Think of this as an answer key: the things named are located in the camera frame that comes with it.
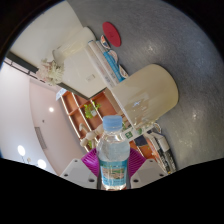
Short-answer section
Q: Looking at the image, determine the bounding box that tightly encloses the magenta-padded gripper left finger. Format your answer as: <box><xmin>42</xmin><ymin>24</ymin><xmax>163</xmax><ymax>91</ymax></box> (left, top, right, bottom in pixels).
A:
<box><xmin>59</xmin><ymin>148</ymin><xmax>100</xmax><ymax>190</ymax></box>

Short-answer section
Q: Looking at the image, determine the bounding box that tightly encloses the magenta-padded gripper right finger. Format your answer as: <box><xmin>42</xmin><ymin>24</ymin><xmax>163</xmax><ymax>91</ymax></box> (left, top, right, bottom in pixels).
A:
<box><xmin>126</xmin><ymin>148</ymin><xmax>167</xmax><ymax>190</ymax></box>

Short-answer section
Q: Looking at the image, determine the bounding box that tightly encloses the clear blue-capped water bottle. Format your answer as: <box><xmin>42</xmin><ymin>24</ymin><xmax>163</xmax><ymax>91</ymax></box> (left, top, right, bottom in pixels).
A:
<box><xmin>95</xmin><ymin>114</ymin><xmax>131</xmax><ymax>191</ymax></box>

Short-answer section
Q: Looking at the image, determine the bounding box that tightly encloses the stack of dark books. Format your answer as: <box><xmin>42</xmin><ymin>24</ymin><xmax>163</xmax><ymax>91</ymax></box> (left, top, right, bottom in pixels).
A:
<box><xmin>146</xmin><ymin>131</ymin><xmax>178</xmax><ymax>174</ymax></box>

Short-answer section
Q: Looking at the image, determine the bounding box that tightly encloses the wooden artist mannequin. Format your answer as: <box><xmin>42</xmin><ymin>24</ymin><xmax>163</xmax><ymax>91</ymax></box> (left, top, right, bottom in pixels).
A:
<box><xmin>79</xmin><ymin>123</ymin><xmax>105</xmax><ymax>148</ymax></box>

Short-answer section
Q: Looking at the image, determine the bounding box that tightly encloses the tall white green carton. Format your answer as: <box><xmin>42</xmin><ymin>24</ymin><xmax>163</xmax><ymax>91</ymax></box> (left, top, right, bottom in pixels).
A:
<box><xmin>121</xmin><ymin>126</ymin><xmax>148</xmax><ymax>139</ymax></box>

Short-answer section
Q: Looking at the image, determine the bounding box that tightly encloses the branched ceiling lamp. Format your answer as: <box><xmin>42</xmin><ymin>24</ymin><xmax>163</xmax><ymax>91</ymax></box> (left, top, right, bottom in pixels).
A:
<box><xmin>16</xmin><ymin>143</ymin><xmax>48</xmax><ymax>170</ymax></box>

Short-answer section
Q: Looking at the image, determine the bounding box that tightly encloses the wooden shelf unit with books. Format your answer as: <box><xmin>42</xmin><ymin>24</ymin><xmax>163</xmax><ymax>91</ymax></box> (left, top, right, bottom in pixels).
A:
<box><xmin>59</xmin><ymin>90</ymin><xmax>141</xmax><ymax>151</ymax></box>

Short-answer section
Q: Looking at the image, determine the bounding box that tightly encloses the stack of white packs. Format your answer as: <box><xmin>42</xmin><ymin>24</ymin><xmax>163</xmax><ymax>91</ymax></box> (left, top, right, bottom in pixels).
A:
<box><xmin>87</xmin><ymin>39</ymin><xmax>129</xmax><ymax>88</ymax></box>

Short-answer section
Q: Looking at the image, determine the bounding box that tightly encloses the white vase with pink flowers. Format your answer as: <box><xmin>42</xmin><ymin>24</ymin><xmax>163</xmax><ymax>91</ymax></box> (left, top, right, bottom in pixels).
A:
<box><xmin>35</xmin><ymin>26</ymin><xmax>98</xmax><ymax>86</ymax></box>

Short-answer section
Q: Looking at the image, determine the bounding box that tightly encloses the flat round red coaster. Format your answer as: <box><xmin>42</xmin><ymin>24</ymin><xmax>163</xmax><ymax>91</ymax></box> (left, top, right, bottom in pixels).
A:
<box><xmin>101</xmin><ymin>21</ymin><xmax>122</xmax><ymax>48</ymax></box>

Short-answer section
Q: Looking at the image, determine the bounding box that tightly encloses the cream mug with beaded handle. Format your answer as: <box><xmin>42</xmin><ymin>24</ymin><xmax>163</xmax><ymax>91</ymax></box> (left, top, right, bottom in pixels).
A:
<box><xmin>109</xmin><ymin>63</ymin><xmax>179</xmax><ymax>134</ymax></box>

